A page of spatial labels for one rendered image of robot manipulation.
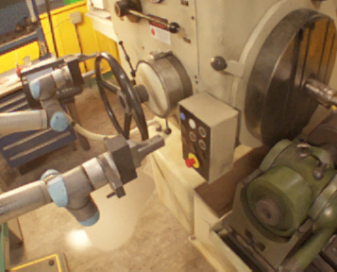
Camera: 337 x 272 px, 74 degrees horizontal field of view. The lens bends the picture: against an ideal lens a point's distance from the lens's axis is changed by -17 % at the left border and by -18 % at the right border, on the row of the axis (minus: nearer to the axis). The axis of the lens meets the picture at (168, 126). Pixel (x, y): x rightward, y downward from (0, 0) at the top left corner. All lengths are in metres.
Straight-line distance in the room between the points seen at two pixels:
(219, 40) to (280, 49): 0.19
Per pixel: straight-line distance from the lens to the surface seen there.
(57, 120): 1.02
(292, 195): 0.64
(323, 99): 0.98
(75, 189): 0.64
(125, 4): 1.04
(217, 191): 1.45
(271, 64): 0.80
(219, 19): 0.71
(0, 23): 2.66
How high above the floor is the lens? 1.79
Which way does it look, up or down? 40 degrees down
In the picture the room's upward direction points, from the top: 7 degrees counter-clockwise
